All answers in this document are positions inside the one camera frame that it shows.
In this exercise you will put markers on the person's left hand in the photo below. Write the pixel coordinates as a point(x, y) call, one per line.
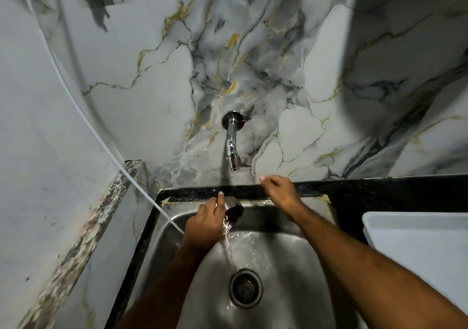
point(203, 226)

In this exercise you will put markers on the person's right hand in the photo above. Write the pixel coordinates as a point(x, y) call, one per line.
point(280, 193)

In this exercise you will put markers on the person's right fingers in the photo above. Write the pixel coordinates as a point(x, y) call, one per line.
point(268, 183)

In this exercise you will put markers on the person's left thumb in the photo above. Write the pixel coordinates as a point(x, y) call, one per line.
point(221, 204)

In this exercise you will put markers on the small steel cup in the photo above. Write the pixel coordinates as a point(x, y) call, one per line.
point(234, 208)

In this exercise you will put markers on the person's left forearm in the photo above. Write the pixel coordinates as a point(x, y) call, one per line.
point(164, 285)

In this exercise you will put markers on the person's right forearm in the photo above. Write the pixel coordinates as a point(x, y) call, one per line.
point(369, 270)

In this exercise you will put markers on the stainless steel sink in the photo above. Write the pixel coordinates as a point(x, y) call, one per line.
point(234, 266)

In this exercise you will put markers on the round sink drain strainer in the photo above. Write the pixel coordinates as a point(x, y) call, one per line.
point(245, 288)

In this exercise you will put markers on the white plastic tray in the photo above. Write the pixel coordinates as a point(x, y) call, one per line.
point(420, 252)

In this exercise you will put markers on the chrome wall tap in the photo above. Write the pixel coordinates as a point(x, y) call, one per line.
point(232, 138)

